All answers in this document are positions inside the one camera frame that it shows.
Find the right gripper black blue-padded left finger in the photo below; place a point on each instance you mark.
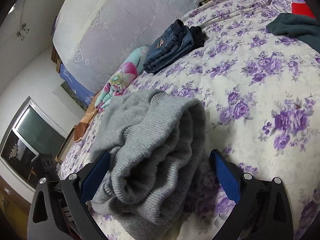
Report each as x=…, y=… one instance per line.
x=59, y=209

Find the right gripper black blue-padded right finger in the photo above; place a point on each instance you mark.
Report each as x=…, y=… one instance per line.
x=262, y=209

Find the grey fleece sweatpants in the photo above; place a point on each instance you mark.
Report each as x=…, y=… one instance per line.
x=156, y=142

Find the orange brown cloth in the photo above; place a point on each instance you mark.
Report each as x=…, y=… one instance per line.
x=81, y=128

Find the purple floral bedspread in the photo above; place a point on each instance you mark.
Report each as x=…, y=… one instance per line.
x=261, y=95

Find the floral pink teal blanket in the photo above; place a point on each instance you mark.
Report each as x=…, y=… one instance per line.
x=128, y=71

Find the folded black garment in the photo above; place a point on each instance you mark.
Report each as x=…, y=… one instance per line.
x=199, y=37

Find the dark teal fleece pants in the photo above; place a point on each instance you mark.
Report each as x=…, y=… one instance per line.
x=303, y=28

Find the folded dark blue jeans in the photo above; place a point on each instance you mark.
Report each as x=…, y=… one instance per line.
x=175, y=42

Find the white lace headboard cover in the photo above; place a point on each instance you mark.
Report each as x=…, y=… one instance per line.
x=93, y=37

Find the red garment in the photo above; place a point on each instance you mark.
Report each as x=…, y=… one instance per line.
x=302, y=9

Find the window with white frame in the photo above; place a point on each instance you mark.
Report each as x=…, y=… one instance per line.
x=30, y=132

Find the blue poster on wall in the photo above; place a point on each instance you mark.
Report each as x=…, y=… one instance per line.
x=82, y=93

